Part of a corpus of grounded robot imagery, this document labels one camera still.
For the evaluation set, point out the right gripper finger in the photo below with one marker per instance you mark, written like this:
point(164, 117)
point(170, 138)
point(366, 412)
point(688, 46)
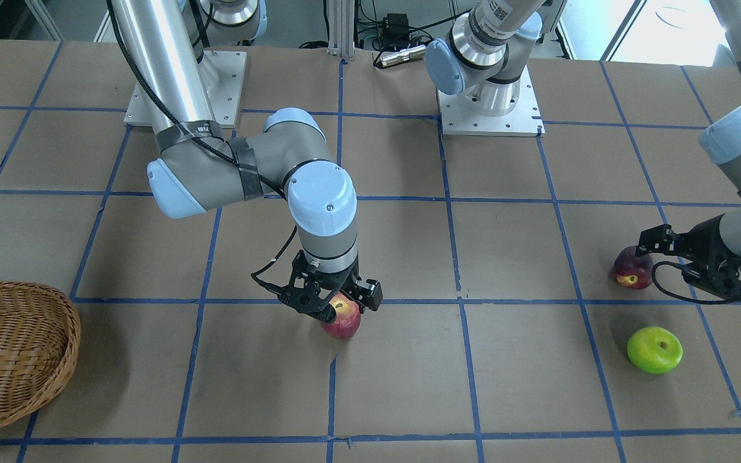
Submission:
point(365, 300)
point(325, 314)

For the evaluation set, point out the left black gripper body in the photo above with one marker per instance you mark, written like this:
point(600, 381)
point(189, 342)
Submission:
point(709, 239)

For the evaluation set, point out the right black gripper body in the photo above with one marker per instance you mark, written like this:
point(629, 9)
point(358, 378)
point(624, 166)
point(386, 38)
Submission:
point(366, 290)

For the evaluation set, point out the red yellow apple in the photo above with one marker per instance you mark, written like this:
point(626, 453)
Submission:
point(347, 320)

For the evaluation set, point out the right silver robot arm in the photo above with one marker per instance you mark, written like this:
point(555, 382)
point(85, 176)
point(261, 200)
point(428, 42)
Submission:
point(198, 169)

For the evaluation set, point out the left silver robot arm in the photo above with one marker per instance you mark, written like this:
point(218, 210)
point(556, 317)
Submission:
point(482, 46)

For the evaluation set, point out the woven wicker basket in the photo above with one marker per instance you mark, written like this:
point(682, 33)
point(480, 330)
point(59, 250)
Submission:
point(39, 347)

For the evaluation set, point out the dark red apple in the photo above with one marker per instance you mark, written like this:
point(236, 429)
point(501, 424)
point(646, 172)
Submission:
point(632, 270)

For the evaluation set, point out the green apple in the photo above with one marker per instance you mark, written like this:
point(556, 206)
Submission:
point(654, 350)

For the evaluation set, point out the silver metal cylinder connector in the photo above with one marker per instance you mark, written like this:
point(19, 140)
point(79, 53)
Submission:
point(400, 57)

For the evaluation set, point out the black power adapter box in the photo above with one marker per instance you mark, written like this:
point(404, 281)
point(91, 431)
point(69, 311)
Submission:
point(395, 26)

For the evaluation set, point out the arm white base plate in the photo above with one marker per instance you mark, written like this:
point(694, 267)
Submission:
point(493, 109)
point(222, 74)

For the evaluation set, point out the aluminium frame post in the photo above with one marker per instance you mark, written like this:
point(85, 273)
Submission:
point(340, 29)

